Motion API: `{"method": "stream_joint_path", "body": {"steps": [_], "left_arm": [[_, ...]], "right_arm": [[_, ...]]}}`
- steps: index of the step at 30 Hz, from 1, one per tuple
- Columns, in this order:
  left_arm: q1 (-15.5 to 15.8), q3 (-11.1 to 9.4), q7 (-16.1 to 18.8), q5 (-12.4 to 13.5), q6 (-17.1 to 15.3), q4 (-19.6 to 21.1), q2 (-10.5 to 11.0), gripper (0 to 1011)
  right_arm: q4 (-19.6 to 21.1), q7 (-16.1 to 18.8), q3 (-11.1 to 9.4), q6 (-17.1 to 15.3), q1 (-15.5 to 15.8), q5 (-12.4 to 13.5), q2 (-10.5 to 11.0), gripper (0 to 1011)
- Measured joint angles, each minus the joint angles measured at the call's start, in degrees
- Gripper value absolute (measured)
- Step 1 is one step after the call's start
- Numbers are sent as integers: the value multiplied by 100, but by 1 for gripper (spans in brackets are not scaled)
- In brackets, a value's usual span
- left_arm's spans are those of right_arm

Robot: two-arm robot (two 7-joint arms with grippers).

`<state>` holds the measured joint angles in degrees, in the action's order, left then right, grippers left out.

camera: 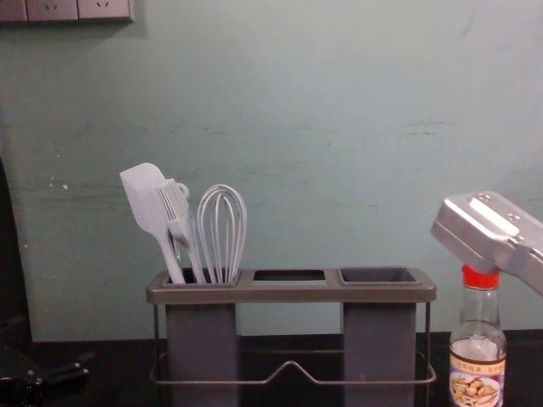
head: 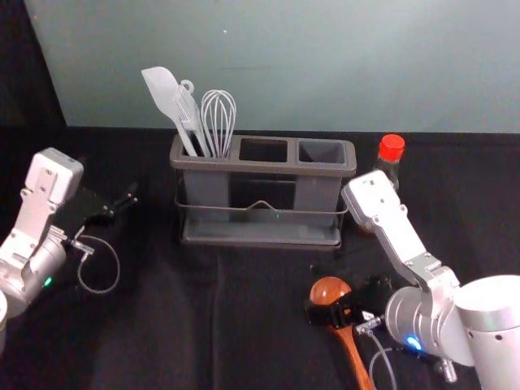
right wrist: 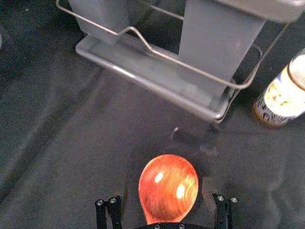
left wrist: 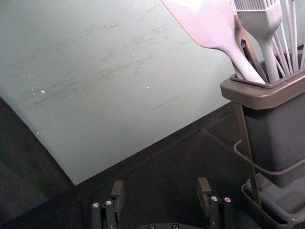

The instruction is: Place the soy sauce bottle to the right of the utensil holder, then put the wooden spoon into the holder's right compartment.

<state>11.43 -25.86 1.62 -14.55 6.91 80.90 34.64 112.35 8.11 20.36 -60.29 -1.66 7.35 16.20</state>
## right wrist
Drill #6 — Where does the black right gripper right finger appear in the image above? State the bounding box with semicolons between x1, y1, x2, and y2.
210;192;239;229

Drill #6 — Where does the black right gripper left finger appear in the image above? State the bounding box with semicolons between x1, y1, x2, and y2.
94;187;130;229

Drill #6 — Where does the reddish wooden spoon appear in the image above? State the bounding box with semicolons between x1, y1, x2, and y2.
138;154;200;226

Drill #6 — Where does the black table cloth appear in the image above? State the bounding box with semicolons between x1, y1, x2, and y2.
0;0;305;229

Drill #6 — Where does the brown bottle with white label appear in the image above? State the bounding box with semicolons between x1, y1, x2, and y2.
252;49;305;127

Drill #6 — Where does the grey plastic drip tray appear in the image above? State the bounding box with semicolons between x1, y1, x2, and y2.
75;35;237;124

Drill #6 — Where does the rack with steel bars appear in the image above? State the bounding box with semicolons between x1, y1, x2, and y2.
55;0;305;132

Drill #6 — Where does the wide grey plastic holder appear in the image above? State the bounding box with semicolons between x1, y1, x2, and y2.
176;0;305;84

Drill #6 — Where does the narrow grey plastic holder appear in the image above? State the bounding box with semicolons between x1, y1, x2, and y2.
68;0;154;45

